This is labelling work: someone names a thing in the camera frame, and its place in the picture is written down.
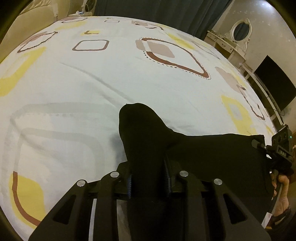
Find patterned white bed sheet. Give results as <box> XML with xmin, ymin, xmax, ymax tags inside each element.
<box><xmin>1</xmin><ymin>16</ymin><xmax>275</xmax><ymax>240</ymax></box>

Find white dressing table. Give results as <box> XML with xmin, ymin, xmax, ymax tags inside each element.
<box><xmin>204</xmin><ymin>31</ymin><xmax>246</xmax><ymax>68</ymax></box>

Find dark green curtain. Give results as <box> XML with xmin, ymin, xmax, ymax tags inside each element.
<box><xmin>94</xmin><ymin>0</ymin><xmax>232</xmax><ymax>40</ymax></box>

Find black pants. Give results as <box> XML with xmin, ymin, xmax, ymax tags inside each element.
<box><xmin>119</xmin><ymin>103</ymin><xmax>273</xmax><ymax>240</ymax></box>

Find person right hand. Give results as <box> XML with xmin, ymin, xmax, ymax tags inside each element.
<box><xmin>271</xmin><ymin>173</ymin><xmax>290</xmax><ymax>217</ymax></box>

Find cream tufted headboard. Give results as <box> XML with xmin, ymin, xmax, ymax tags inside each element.
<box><xmin>1</xmin><ymin>0</ymin><xmax>71</xmax><ymax>61</ymax></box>

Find oval white vanity mirror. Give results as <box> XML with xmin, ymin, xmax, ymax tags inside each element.
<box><xmin>225</xmin><ymin>18</ymin><xmax>252</xmax><ymax>52</ymax></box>

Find white tv console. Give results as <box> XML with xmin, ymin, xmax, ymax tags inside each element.
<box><xmin>239</xmin><ymin>63</ymin><xmax>285</xmax><ymax>132</ymax></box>

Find black wristband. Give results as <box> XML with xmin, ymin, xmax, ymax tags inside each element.
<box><xmin>270</xmin><ymin>206</ymin><xmax>292</xmax><ymax>229</ymax></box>

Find black flat television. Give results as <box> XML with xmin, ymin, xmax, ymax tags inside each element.
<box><xmin>254</xmin><ymin>56</ymin><xmax>295</xmax><ymax>110</ymax></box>

